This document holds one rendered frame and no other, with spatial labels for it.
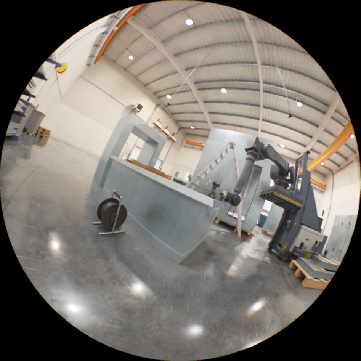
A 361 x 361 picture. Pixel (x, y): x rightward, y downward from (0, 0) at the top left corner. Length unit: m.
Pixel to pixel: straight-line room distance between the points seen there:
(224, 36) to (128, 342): 8.25
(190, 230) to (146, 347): 0.87
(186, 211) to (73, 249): 0.91
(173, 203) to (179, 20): 8.10
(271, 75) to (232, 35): 3.09
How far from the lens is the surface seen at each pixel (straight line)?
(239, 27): 7.38
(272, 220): 7.33
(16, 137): 3.89
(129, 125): 2.38
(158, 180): 1.02
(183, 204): 0.93
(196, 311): 0.84
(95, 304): 0.69
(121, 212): 1.05
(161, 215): 1.05
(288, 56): 7.82
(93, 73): 11.37
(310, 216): 3.16
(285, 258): 2.91
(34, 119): 6.12
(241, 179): 1.76
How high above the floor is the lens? 0.66
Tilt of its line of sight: 2 degrees up
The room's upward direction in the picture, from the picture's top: 23 degrees clockwise
